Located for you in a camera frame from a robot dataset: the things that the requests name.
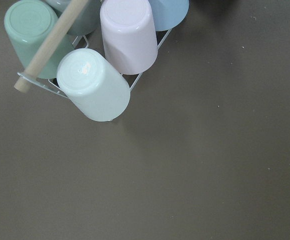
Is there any pink cup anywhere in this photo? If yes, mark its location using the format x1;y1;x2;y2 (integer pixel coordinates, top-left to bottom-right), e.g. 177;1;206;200
100;0;158;75

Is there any light blue cup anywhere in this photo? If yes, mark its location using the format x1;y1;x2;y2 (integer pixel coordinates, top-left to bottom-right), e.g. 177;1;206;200
149;0;189;32

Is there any white cup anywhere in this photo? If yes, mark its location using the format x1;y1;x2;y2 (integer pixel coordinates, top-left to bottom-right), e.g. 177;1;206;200
56;48;130;122

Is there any white wire cup rack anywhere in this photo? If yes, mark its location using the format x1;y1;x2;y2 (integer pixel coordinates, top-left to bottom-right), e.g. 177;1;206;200
17;28;173;100

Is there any mint cup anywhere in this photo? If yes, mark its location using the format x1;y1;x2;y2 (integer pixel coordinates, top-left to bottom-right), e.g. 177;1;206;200
4;0;74;79

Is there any grey cup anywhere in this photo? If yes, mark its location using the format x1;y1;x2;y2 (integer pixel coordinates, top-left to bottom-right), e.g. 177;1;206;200
45;0;102;36

